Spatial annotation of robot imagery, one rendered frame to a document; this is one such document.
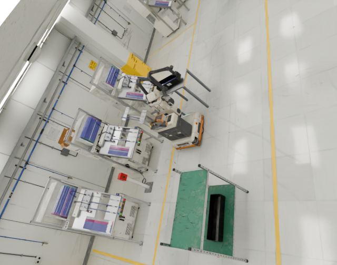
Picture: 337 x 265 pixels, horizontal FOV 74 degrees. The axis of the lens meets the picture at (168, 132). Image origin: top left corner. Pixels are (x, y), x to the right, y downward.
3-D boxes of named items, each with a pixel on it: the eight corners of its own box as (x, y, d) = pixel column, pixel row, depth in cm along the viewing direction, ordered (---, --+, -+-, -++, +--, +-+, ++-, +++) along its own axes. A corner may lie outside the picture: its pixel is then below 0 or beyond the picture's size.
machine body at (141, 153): (154, 144, 549) (134, 133, 514) (148, 172, 517) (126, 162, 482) (138, 149, 594) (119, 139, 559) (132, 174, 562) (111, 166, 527)
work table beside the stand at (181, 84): (208, 107, 463) (182, 86, 418) (184, 115, 512) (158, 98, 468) (210, 90, 483) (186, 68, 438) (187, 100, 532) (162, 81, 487)
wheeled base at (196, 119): (200, 145, 425) (192, 140, 411) (177, 150, 470) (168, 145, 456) (205, 115, 454) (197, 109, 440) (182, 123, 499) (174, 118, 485)
